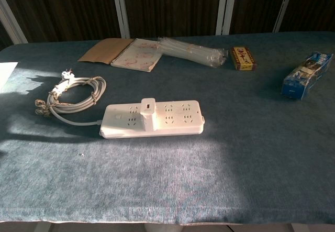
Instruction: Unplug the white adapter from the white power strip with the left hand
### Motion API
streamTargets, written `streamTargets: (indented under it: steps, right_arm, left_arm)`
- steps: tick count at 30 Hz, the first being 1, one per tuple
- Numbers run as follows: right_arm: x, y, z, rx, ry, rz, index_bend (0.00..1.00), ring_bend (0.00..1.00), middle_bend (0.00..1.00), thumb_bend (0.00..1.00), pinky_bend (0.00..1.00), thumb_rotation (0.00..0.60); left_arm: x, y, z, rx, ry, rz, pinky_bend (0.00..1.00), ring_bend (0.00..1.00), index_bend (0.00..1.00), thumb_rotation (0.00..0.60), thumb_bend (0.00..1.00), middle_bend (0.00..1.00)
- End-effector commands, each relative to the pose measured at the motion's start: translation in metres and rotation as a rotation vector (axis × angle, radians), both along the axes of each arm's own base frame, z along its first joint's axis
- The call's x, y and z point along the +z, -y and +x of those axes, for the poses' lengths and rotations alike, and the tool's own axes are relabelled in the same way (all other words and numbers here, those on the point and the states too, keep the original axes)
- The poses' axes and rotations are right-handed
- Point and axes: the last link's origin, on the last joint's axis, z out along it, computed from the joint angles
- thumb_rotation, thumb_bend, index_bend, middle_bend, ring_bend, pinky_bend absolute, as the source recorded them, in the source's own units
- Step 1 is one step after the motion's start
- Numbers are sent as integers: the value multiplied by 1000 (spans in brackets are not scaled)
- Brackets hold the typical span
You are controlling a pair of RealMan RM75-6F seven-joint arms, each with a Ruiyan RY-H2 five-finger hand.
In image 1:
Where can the clear bag of plastic straws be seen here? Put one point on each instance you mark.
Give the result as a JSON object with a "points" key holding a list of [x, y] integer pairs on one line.
{"points": [[193, 51]]}

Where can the white plug adapter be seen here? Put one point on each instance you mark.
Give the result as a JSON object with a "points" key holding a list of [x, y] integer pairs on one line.
{"points": [[148, 120]]}

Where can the white power strip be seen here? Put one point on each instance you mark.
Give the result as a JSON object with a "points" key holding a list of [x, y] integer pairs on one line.
{"points": [[172, 130]]}

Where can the white partition post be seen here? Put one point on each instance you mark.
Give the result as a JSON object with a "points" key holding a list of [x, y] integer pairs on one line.
{"points": [[284, 6], [11, 17], [225, 6], [121, 9]]}

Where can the small yellow red box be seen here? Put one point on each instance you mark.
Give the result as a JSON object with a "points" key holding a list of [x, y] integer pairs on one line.
{"points": [[243, 57]]}

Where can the blue cookie box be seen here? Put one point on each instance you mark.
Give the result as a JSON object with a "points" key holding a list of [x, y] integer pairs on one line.
{"points": [[306, 78]]}

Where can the spiral notebook with red drawings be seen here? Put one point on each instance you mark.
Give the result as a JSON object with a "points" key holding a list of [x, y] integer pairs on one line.
{"points": [[136, 57]]}

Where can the blue tablecloth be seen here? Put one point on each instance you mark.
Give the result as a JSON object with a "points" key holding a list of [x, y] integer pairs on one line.
{"points": [[167, 177]]}

